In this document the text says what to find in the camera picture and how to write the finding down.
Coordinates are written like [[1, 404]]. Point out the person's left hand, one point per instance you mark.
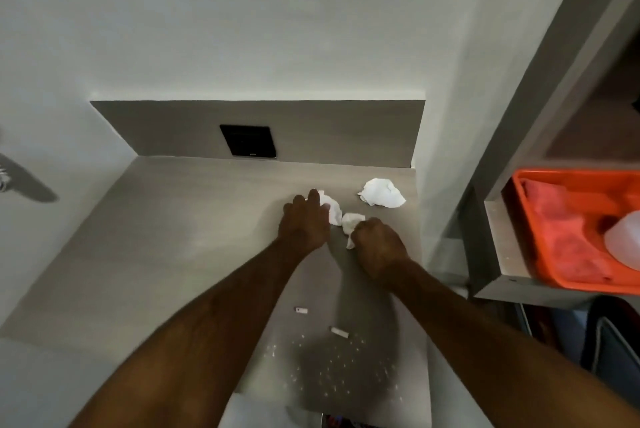
[[301, 228]]

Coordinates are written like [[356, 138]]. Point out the person's right hand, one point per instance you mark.
[[379, 248]]

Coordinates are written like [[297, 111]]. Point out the person's left fingers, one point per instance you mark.
[[310, 200]]

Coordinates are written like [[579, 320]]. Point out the small white tissue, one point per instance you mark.
[[351, 225]]

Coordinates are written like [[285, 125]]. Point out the person's right forearm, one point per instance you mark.
[[500, 347]]

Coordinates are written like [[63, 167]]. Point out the person's left forearm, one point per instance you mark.
[[200, 342]]

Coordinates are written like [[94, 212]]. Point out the large white crumpled tissue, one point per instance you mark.
[[381, 192]]

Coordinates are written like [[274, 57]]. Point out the white cigarette butt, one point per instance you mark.
[[339, 331]]

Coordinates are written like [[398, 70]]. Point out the grey wooden shelf unit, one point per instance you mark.
[[550, 118]]

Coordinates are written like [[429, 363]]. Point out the orange plastic tray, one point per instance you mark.
[[560, 263]]

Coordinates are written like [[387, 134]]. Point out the pink cloth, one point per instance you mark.
[[565, 238]]

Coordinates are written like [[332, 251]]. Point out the white plastic container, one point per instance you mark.
[[625, 240]]

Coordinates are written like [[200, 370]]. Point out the dark bag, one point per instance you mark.
[[607, 347]]

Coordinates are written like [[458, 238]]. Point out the black wall socket plate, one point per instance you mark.
[[248, 141]]

